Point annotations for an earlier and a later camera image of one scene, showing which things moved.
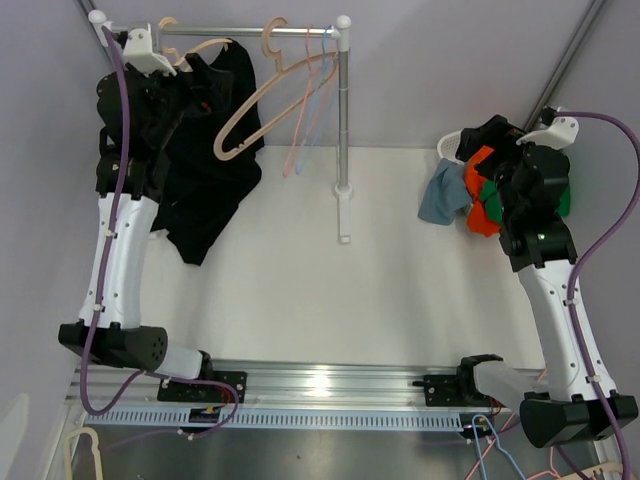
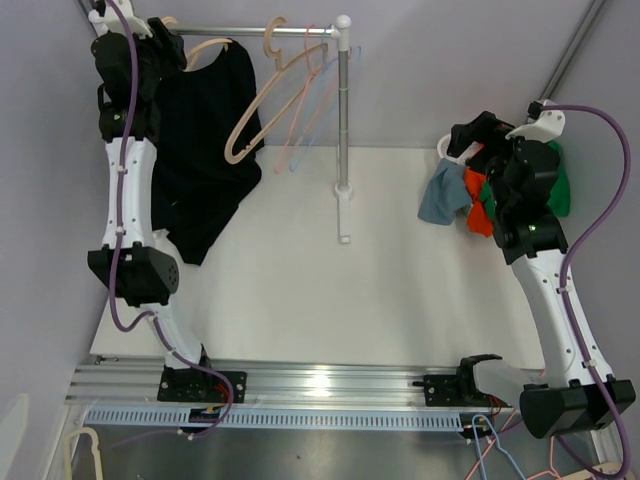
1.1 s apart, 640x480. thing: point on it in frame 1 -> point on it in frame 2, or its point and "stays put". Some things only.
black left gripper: (212, 96) -> (167, 47)
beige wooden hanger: (178, 58) stays put
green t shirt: (490, 193) stays put
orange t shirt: (480, 219) stays put
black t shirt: (201, 190) stays put
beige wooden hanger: (303, 65) -> (277, 57)
